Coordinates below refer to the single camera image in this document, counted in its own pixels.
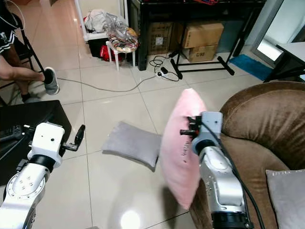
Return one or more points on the pink pillow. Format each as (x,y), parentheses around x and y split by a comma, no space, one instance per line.
(178,152)

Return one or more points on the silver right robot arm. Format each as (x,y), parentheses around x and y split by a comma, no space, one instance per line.
(219,181)

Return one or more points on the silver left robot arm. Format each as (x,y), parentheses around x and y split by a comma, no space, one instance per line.
(24,195)

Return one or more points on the plain grey pillow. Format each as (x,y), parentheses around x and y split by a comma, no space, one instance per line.
(131,143)

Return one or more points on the brown sofa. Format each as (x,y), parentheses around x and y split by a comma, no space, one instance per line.
(262,119)

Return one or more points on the teal floor mat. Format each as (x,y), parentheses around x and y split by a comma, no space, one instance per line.
(250,67)

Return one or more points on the grey pillow with white print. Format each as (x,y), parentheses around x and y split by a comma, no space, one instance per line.
(288,200)

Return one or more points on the black controller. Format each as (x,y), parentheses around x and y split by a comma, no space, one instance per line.
(13,132)

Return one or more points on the black ottoman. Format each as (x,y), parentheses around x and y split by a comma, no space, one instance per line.
(12,152)

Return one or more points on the black metal stand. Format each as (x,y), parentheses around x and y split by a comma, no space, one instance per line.
(176,67)

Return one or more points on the white power strip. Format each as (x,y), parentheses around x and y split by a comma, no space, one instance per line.
(163,71)

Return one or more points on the cardboard box with black print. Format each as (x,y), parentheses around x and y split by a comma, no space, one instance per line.
(202,53)

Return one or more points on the seated person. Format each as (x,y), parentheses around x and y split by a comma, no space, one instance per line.
(24,74)

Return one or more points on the red bag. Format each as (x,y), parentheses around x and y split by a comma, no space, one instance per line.
(106,53)

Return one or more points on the black bin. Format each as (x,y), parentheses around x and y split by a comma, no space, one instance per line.
(95,47)

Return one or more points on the black folding chair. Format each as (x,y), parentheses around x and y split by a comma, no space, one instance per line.
(34,57)

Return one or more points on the plain cardboard box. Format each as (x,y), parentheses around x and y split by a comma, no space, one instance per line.
(202,34)

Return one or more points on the cardboard box with white label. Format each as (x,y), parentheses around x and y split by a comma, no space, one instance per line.
(159,40)

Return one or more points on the white plastic stool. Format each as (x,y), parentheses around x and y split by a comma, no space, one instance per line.
(108,46)

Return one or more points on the clear plastic bag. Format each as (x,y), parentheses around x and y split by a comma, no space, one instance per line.
(121,36)

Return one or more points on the black table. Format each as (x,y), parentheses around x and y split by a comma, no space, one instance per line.
(136,28)

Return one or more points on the grey cloth bundle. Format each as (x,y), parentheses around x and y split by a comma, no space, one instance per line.
(95,21)

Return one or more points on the white topped table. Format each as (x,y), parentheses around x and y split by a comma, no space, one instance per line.
(290,50)

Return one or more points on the white rack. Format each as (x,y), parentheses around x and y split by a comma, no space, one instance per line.
(77,14)

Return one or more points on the grey framed mirror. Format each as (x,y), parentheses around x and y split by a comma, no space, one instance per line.
(283,24)

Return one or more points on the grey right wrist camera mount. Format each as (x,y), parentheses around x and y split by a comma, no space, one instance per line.
(212,124)

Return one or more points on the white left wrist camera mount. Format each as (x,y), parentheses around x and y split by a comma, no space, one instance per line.
(47,138)

